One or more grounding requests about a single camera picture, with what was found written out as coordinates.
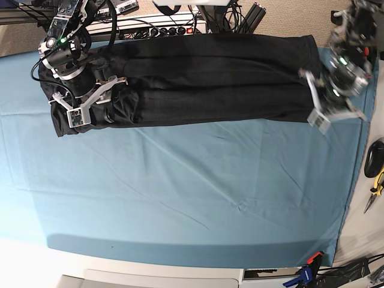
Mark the black plastic bag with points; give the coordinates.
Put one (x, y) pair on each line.
(353, 271)

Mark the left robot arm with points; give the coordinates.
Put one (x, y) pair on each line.
(352, 46)

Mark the black computer mouse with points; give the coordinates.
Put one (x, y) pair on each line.
(374, 159)

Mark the black T-shirt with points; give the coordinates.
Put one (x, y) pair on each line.
(204, 78)

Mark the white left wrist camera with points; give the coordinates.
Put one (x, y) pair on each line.
(319, 120)

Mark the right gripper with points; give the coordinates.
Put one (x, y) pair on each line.
(81, 89)

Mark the black aluminium extrusion frame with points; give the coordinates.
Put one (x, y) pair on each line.
(250, 22)

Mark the teal table cloth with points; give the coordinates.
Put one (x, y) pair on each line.
(245, 194)

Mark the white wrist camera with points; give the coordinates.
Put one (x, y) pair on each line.
(78, 117)
(319, 120)

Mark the orange blue spring clamp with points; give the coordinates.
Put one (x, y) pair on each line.
(308, 272)

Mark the yellow handled pliers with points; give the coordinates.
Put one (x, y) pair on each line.
(376, 190)

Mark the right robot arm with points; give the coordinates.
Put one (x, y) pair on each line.
(67, 43)

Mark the white power strip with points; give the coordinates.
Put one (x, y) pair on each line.
(126, 27)

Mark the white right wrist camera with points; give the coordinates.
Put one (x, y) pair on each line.
(78, 117)

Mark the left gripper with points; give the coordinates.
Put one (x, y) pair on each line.
(327, 100)

